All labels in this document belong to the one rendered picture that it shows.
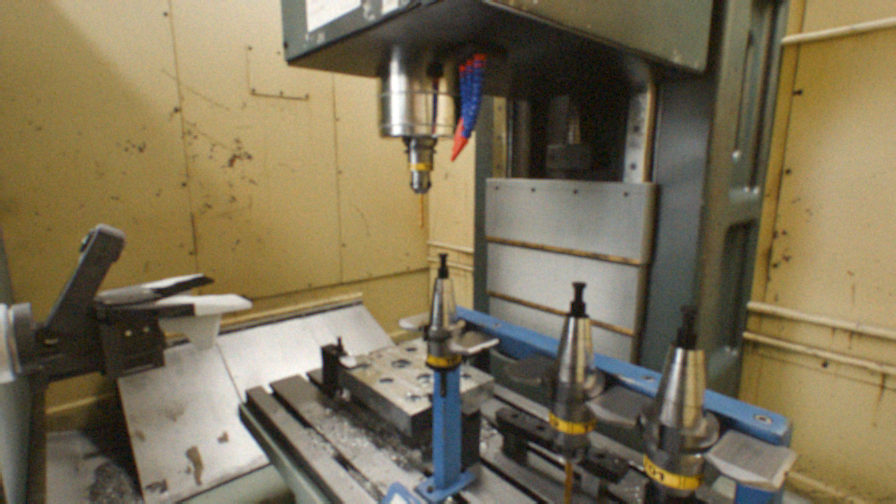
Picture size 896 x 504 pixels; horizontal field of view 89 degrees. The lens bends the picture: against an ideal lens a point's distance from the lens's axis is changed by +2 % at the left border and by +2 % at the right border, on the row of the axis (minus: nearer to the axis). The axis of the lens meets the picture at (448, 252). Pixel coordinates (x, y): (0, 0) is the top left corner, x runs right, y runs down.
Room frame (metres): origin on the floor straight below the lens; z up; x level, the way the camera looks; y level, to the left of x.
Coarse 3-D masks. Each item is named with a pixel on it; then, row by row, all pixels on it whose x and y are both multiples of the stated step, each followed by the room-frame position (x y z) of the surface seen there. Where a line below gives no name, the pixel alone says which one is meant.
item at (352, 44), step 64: (448, 0) 0.52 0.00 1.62; (512, 0) 0.55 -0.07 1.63; (576, 0) 0.63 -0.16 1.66; (640, 0) 0.74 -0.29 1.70; (704, 0) 0.90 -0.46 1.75; (320, 64) 0.82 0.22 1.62; (512, 64) 0.82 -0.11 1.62; (576, 64) 0.82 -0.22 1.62; (640, 64) 0.82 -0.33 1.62; (704, 64) 0.91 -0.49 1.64
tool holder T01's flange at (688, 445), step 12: (648, 408) 0.39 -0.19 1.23; (648, 420) 0.37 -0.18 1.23; (708, 420) 0.37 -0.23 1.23; (648, 432) 0.38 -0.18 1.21; (660, 432) 0.37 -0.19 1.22; (672, 432) 0.36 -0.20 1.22; (684, 432) 0.35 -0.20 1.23; (696, 432) 0.35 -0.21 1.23; (708, 432) 0.35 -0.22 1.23; (648, 444) 0.37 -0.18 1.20; (660, 444) 0.37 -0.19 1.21; (672, 444) 0.36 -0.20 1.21; (684, 444) 0.35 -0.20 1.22; (696, 444) 0.35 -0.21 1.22; (708, 444) 0.35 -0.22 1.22; (684, 456) 0.35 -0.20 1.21; (696, 456) 0.35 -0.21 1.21
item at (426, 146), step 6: (408, 144) 0.86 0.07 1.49; (414, 144) 0.85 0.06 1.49; (420, 144) 0.84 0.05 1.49; (426, 144) 0.85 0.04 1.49; (432, 144) 0.85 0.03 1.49; (408, 150) 0.86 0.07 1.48; (414, 150) 0.85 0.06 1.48; (420, 150) 0.84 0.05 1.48; (426, 150) 0.85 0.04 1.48; (432, 150) 0.85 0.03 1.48
